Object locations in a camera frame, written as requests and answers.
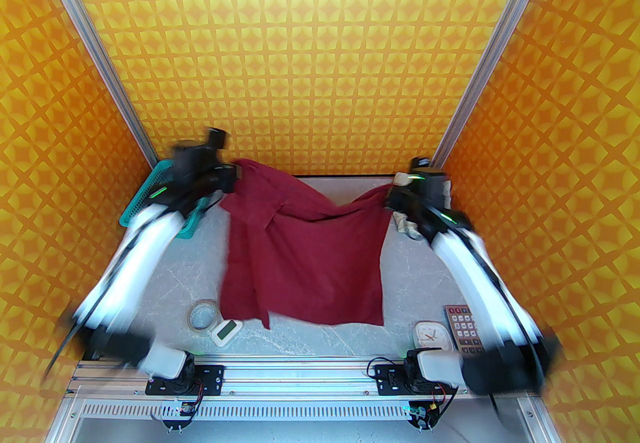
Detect beige cloth shorts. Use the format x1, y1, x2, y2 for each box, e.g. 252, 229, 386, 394
391, 173, 453, 242

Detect dark red shirt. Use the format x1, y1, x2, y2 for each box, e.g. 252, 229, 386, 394
219, 158, 396, 330

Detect teal plastic laundry basket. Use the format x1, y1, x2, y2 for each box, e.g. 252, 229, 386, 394
119, 159, 211, 239

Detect white alarm clock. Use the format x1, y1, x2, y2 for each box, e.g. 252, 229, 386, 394
412, 321, 453, 357

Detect brown desk calculator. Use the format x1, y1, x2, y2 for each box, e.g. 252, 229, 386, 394
444, 304, 486, 357

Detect clear tape roll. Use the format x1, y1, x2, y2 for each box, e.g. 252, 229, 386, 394
188, 299, 219, 333

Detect white digital timer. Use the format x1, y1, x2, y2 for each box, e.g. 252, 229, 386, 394
208, 317, 244, 347

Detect small controller board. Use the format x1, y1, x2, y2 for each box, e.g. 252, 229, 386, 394
407, 401, 441, 432
160, 398, 198, 432

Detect aluminium frame post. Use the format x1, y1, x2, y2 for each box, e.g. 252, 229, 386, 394
25, 0, 160, 167
424, 0, 566, 184

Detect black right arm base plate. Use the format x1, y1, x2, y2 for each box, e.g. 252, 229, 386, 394
374, 364, 458, 397

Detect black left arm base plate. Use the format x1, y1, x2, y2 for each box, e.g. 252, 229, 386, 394
145, 365, 225, 397

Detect aluminium mounting rail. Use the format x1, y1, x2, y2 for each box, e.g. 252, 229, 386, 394
67, 356, 538, 399

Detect slotted metal cable tray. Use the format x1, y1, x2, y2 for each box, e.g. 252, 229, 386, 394
75, 398, 531, 422

